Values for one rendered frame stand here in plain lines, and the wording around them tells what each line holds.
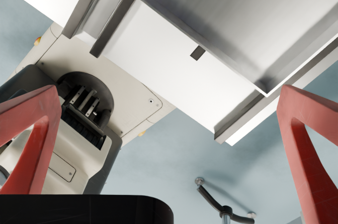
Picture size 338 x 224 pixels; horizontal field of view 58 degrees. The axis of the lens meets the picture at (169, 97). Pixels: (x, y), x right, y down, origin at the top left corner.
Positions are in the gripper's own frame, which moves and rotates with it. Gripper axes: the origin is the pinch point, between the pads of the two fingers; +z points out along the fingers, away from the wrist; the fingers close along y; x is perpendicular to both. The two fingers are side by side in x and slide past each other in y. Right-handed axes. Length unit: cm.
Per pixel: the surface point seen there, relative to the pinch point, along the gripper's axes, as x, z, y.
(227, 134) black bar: 31.8, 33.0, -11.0
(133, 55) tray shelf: 18.1, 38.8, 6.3
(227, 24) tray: 11.3, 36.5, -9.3
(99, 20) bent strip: 12.0, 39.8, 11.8
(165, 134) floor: 113, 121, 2
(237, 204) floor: 164, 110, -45
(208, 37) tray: 13.8, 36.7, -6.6
